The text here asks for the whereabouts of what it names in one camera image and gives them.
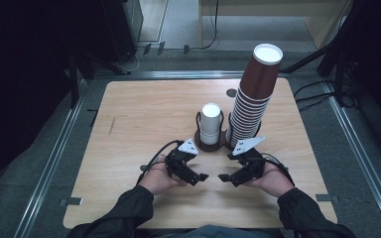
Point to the stack of brown cups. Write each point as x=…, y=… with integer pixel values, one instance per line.
x=256, y=86

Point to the grey metal table bracket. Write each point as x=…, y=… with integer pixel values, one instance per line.
x=71, y=201
x=327, y=198

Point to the black tripod stand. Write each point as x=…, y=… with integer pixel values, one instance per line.
x=314, y=56

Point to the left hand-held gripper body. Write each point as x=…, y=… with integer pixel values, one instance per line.
x=178, y=160

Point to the black cabinet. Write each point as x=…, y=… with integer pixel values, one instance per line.
x=119, y=26

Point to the black metal stand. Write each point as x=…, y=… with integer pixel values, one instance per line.
x=73, y=82

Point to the person's right hand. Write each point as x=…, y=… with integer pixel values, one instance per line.
x=274, y=181

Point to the light wooden furniture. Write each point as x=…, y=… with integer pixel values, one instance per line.
x=324, y=20

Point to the person's left hand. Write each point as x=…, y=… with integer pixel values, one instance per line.
x=157, y=178

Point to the stack of white cups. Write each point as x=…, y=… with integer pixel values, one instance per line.
x=210, y=124

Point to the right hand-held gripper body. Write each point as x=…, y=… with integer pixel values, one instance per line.
x=253, y=163

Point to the dark round table grommet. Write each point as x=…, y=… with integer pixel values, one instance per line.
x=231, y=93

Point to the metal floor rail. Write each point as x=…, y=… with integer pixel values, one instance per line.
x=360, y=155
x=49, y=168

